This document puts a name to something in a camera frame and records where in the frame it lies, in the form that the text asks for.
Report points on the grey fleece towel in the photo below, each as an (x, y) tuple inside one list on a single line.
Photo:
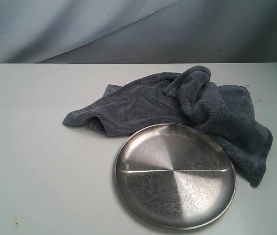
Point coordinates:
[(224, 113)]

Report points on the round stainless steel plate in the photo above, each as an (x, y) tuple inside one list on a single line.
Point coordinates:
[(174, 176)]

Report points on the grey backdrop cloth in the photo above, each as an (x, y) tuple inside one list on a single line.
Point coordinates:
[(138, 31)]

